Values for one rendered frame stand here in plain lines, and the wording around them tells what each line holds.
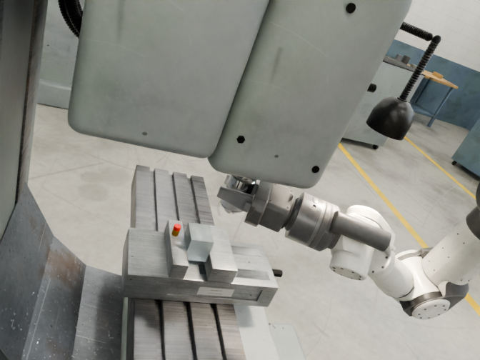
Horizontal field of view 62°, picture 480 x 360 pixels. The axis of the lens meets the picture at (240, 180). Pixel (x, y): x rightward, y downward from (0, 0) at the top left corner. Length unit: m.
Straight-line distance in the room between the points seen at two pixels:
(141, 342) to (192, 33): 0.60
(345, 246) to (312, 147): 0.20
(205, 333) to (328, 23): 0.65
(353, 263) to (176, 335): 0.39
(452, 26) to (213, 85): 8.82
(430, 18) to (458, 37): 0.83
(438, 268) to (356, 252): 0.24
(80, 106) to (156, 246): 0.51
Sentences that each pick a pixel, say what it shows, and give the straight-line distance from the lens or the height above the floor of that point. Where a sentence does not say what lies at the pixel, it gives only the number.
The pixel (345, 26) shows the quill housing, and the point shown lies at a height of 1.56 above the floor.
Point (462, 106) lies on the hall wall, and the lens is 10.22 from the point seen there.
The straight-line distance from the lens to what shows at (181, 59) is 0.48.
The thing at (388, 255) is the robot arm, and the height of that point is 1.22.
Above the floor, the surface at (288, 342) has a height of 0.71.
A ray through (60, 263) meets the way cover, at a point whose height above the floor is 0.91.
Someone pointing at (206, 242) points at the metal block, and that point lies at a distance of 0.89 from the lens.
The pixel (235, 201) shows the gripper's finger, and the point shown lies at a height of 1.23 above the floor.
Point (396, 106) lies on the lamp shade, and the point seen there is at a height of 1.46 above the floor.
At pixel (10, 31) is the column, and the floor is 1.42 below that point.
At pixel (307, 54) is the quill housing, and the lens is 0.54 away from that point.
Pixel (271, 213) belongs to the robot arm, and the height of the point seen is 1.24.
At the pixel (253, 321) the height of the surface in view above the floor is 0.83.
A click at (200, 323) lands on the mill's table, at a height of 0.91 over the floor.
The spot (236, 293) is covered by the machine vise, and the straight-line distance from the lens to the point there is 0.96.
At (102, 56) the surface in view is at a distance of 0.48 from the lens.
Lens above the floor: 1.59
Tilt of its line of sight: 28 degrees down
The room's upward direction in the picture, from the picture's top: 22 degrees clockwise
